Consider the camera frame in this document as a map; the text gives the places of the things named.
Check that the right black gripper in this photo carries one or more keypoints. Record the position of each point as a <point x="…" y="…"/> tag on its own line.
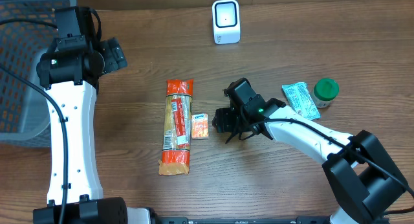
<point x="223" y="119"/>

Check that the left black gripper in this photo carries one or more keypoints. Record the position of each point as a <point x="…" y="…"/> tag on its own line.
<point x="114" y="54"/>

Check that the small orange tissue pack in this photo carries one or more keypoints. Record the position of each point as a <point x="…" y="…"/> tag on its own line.
<point x="199" y="126"/>

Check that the red cracker sleeve package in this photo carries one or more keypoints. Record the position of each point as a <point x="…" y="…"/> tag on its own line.
<point x="175" y="158"/>

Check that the teal wet wipes pack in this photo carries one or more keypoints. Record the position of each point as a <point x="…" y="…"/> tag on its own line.
<point x="300" y="100"/>

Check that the green lid jar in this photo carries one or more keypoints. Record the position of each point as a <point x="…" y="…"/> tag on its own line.
<point x="324" y="92"/>

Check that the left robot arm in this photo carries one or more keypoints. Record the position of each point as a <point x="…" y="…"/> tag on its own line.
<point x="68" y="74"/>

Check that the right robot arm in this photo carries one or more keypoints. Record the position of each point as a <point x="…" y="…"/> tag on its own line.
<point x="363" y="177"/>

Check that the white barcode scanner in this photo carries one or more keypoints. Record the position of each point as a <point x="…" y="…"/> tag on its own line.
<point x="226" y="22"/>

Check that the grey plastic mesh basket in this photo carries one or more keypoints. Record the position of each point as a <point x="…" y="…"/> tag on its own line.
<point x="26" y="33"/>

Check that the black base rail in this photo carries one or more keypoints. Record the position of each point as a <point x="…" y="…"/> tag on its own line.
<point x="298" y="220"/>

